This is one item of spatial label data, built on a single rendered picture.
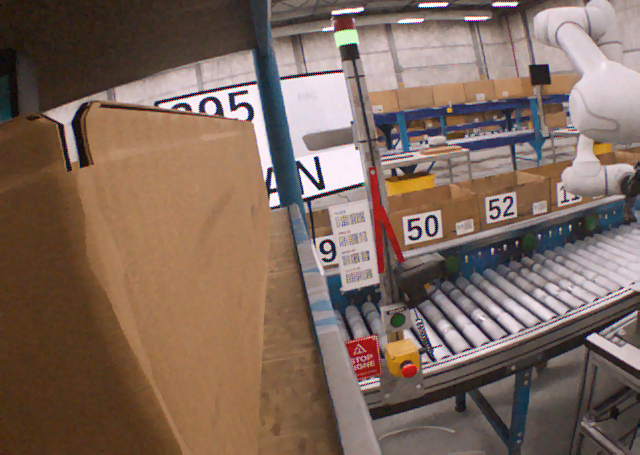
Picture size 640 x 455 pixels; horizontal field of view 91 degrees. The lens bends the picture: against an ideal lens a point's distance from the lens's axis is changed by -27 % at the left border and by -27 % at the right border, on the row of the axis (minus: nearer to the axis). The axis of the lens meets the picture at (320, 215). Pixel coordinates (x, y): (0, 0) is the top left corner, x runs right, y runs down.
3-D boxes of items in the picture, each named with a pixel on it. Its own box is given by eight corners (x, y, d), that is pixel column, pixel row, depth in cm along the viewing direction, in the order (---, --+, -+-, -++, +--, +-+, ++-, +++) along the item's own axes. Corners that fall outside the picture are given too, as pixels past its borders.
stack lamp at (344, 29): (338, 44, 83) (333, 19, 82) (335, 48, 88) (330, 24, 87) (361, 41, 83) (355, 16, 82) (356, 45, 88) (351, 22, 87)
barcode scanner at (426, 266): (454, 294, 92) (446, 254, 89) (408, 314, 91) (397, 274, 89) (444, 284, 98) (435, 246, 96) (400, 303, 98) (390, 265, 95)
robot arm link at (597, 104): (676, 92, 59) (581, 96, 68) (662, 156, 69) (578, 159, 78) (581, -1, 111) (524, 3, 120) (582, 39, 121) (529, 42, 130)
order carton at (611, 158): (607, 199, 167) (606, 165, 163) (572, 189, 195) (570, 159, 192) (652, 185, 169) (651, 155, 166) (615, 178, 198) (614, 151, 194)
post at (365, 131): (383, 407, 103) (326, 63, 83) (379, 398, 107) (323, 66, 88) (424, 396, 103) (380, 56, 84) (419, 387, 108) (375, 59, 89)
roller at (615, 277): (630, 297, 112) (631, 285, 111) (551, 256, 163) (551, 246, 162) (638, 293, 113) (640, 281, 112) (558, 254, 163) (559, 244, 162)
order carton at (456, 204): (393, 256, 159) (387, 213, 155) (376, 237, 187) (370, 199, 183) (481, 233, 161) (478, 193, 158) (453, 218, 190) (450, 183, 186)
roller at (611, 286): (618, 303, 112) (619, 290, 111) (540, 260, 162) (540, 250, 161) (627, 299, 112) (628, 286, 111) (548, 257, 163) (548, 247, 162)
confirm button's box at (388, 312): (385, 336, 95) (382, 312, 94) (382, 330, 98) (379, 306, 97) (412, 328, 96) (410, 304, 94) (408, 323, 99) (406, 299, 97)
